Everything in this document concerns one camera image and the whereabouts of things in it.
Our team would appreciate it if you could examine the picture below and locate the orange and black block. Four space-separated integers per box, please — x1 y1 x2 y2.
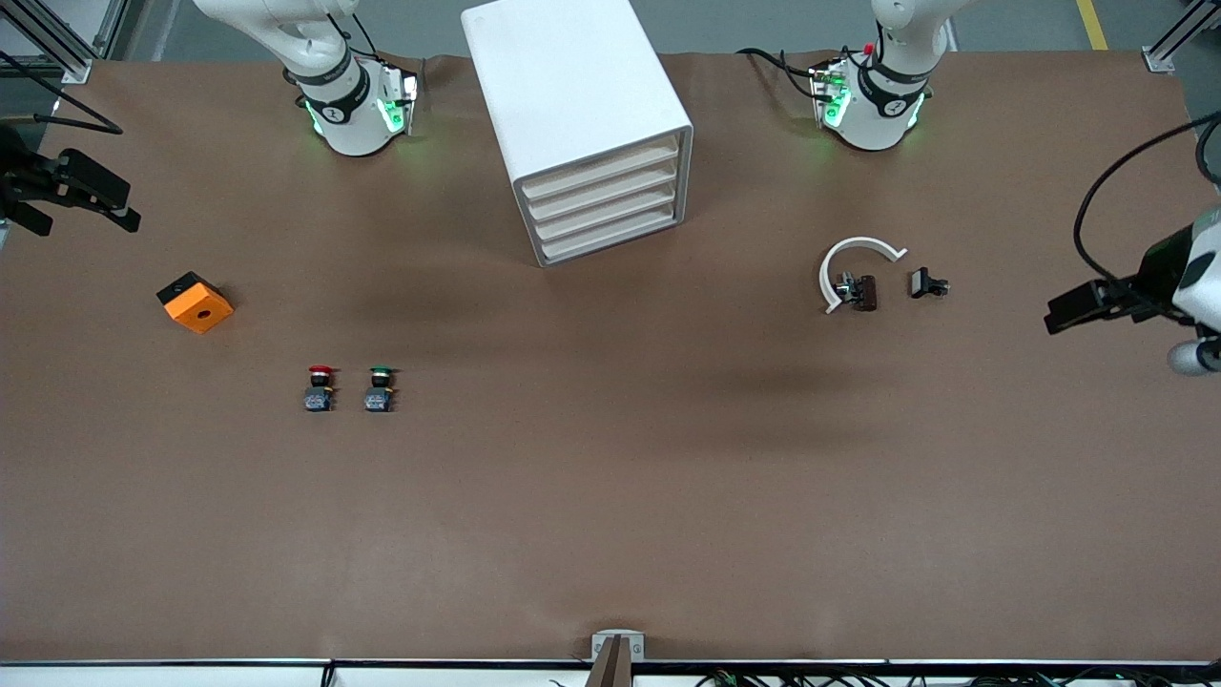
157 272 234 335

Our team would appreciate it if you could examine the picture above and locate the white curved plastic part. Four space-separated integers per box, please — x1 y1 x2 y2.
818 236 908 315

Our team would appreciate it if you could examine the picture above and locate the brown table cover mat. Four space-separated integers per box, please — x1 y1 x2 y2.
0 52 1221 664

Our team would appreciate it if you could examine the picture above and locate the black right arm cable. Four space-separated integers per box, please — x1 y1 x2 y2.
0 50 125 136

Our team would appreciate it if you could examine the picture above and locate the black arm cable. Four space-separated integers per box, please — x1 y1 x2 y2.
1072 113 1221 287
0 50 125 136

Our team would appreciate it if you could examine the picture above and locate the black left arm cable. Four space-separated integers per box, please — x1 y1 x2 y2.
1072 113 1221 287

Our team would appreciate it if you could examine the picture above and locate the aluminium frame profile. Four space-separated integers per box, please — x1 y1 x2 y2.
0 0 130 84
1145 0 1221 74

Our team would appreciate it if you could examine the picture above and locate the green push button switch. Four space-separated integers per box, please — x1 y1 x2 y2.
363 365 398 413

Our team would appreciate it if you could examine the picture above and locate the black base cable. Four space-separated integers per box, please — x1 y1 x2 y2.
736 46 833 101

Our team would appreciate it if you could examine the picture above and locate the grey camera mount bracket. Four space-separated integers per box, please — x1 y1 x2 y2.
591 630 646 687

